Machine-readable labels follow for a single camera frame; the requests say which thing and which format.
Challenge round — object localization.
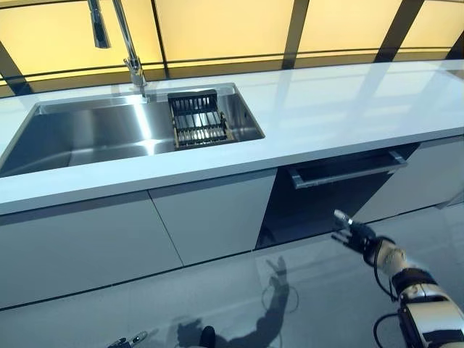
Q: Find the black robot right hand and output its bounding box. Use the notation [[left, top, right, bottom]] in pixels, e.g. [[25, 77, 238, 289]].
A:
[[331, 209, 380, 254]]

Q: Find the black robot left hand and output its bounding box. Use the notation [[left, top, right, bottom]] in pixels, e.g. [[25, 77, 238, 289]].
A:
[[108, 329, 149, 348]]

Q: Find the black built-in dishwasher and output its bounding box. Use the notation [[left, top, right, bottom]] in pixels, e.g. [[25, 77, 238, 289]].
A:
[[255, 141, 421, 250]]

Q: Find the glossy white cabinet door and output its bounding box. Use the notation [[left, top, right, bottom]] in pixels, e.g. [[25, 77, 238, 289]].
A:
[[148, 168, 278, 268], [358, 137, 464, 222], [0, 190, 188, 309]]

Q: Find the black sink drying rack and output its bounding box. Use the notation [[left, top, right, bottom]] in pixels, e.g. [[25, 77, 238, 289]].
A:
[[167, 88, 236, 152]]

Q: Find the stainless steel sink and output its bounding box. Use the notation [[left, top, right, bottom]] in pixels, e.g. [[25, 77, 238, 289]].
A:
[[0, 82, 265, 178]]

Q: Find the chrome kitchen faucet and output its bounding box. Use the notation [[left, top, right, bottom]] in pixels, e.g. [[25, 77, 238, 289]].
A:
[[86, 0, 149, 102]]

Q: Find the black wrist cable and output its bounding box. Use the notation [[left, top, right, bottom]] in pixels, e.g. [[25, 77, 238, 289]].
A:
[[372, 266, 403, 348]]

